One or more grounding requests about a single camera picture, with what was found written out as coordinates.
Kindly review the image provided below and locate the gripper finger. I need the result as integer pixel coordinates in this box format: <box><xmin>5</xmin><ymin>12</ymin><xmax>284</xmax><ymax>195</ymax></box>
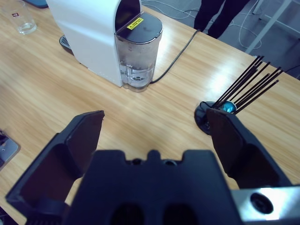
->
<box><xmin>5</xmin><ymin>110</ymin><xmax>105</xmax><ymax>225</ymax></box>
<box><xmin>205</xmin><ymin>108</ymin><xmax>294</xmax><ymax>190</ymax></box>

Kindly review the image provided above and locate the white capsule coffee machine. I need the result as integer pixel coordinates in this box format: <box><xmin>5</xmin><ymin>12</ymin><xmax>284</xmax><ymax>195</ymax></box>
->
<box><xmin>45</xmin><ymin>0</ymin><xmax>144</xmax><ymax>89</ymax></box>

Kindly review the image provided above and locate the clear drinking glass red logo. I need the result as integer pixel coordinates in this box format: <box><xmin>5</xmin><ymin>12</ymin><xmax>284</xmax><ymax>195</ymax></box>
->
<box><xmin>6</xmin><ymin>0</ymin><xmax>38</xmax><ymax>36</ymax></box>

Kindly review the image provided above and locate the blue coffee capsule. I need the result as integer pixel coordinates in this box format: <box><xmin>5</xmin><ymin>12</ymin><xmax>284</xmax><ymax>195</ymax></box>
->
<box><xmin>221</xmin><ymin>101</ymin><xmax>237</xmax><ymax>114</ymax></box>

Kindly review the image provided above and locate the black capsule holder with rods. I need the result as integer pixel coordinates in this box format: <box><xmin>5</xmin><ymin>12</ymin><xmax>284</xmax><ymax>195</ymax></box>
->
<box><xmin>194</xmin><ymin>55</ymin><xmax>285</xmax><ymax>135</ymax></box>

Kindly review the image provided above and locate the clear water tank black lid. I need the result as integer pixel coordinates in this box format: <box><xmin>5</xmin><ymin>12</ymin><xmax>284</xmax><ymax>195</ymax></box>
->
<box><xmin>114</xmin><ymin>11</ymin><xmax>164</xmax><ymax>93</ymax></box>

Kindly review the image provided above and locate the bystander in dark clothes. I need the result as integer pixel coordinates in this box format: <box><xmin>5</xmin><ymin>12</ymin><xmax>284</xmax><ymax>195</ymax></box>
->
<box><xmin>194</xmin><ymin>0</ymin><xmax>250</xmax><ymax>39</ymax></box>

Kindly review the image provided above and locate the slim white metal leg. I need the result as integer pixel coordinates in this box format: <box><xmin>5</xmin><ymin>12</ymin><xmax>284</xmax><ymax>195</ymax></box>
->
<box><xmin>252</xmin><ymin>0</ymin><xmax>266</xmax><ymax>16</ymax></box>

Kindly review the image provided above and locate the centre metal mount plate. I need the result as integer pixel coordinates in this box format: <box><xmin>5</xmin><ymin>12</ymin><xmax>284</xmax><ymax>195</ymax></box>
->
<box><xmin>0</xmin><ymin>128</ymin><xmax>21</xmax><ymax>171</ymax></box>

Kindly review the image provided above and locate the black power cable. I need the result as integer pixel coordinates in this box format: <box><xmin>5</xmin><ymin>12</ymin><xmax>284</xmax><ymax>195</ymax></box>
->
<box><xmin>151</xmin><ymin>29</ymin><xmax>202</xmax><ymax>84</ymax></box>

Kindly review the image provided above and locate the white metal stand frame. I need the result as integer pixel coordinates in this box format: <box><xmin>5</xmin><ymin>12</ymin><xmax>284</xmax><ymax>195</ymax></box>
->
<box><xmin>245</xmin><ymin>0</ymin><xmax>300</xmax><ymax>54</ymax></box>

